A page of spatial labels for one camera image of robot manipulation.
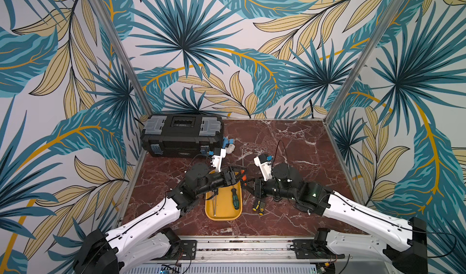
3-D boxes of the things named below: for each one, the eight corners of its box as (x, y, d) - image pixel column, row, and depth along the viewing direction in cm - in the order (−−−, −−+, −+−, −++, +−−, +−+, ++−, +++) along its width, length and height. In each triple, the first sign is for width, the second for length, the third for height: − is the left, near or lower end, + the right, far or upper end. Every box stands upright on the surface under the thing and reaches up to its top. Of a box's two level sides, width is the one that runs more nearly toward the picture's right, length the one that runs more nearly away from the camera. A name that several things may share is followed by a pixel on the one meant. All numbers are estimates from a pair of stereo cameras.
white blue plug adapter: (222, 154, 105) (222, 150, 103) (223, 139, 112) (222, 136, 109) (235, 154, 105) (235, 150, 103) (235, 139, 112) (235, 136, 109)
